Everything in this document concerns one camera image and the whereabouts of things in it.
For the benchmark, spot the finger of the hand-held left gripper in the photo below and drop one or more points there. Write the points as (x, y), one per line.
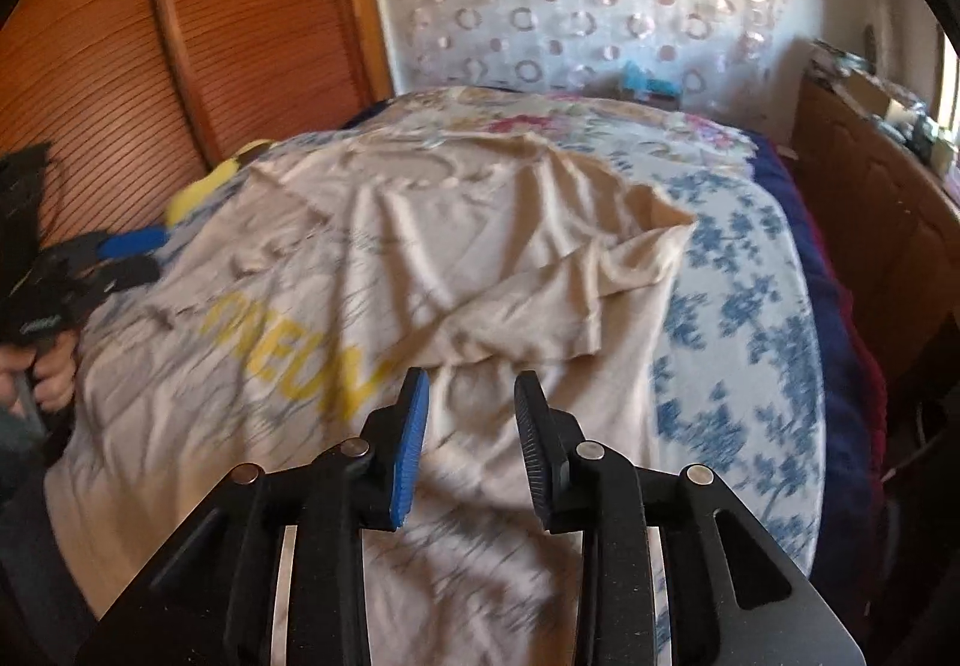
(124, 274)
(131, 242)

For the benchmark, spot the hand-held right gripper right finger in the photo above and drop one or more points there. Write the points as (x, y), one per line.
(534, 448)

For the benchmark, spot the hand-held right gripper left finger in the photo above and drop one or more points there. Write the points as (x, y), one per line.
(409, 448)

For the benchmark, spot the beige printed t-shirt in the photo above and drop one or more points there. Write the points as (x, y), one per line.
(420, 246)

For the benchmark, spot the person's left hand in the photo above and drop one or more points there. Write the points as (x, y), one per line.
(49, 377)

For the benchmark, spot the blue and white patterned blanket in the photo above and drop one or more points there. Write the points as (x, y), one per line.
(750, 336)

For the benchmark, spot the blue box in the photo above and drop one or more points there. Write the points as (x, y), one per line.
(645, 82)

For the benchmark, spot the wooden sideboard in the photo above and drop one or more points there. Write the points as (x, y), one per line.
(885, 223)

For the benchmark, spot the cardboard box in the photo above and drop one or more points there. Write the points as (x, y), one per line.
(870, 92)

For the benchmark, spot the pile of small sideboard items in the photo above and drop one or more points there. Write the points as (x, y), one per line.
(911, 126)

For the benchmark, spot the window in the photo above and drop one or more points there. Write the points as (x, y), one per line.
(949, 81)

